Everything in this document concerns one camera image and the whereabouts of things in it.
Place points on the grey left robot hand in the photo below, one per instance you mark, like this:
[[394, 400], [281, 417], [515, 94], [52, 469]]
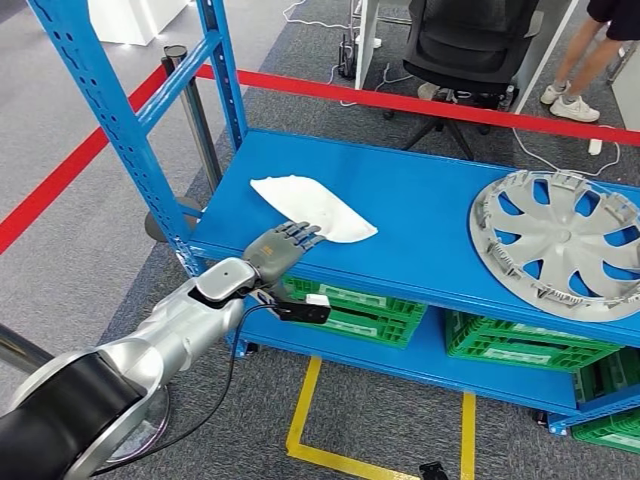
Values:
[[275, 255]]

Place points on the white plastic part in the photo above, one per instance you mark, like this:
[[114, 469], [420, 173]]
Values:
[[324, 205]]

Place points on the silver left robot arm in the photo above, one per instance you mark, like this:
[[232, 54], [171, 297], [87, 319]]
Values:
[[190, 324]]

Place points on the blue metal shelf rack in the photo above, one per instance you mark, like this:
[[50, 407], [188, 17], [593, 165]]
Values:
[[400, 218]]

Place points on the green plastic crate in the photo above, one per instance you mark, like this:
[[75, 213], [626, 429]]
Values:
[[375, 324], [620, 432], [465, 338]]

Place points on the black pole with round base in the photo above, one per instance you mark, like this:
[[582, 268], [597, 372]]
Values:
[[160, 222]]

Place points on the black floor device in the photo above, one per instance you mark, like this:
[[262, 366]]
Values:
[[345, 63]]

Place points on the red barrier belt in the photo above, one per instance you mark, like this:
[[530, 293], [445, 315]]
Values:
[[400, 102], [50, 185]]

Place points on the white plug adapter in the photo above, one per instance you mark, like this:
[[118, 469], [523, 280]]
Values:
[[376, 43]]

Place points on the person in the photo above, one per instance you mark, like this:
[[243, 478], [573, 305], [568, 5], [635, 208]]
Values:
[[426, 91], [575, 109]]

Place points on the white plinth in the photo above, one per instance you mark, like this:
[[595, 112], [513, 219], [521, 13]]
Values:
[[130, 20]]

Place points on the black office chair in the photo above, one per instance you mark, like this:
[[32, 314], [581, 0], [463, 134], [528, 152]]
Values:
[[470, 46]]

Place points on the clear plastic bottle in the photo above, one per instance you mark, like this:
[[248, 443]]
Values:
[[506, 99]]

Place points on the silver wheel hubcap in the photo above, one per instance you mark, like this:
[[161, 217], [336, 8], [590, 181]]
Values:
[[555, 252]]

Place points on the white power strip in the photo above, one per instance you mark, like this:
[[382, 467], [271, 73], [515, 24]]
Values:
[[595, 146]]

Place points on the white furniture panel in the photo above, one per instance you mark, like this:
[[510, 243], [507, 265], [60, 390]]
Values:
[[630, 93]]

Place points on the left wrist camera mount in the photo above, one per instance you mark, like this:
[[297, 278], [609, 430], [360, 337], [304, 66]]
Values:
[[305, 311]]

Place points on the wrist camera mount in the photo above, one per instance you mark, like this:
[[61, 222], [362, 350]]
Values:
[[433, 472], [305, 311]]

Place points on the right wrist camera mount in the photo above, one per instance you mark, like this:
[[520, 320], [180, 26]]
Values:
[[433, 472]]

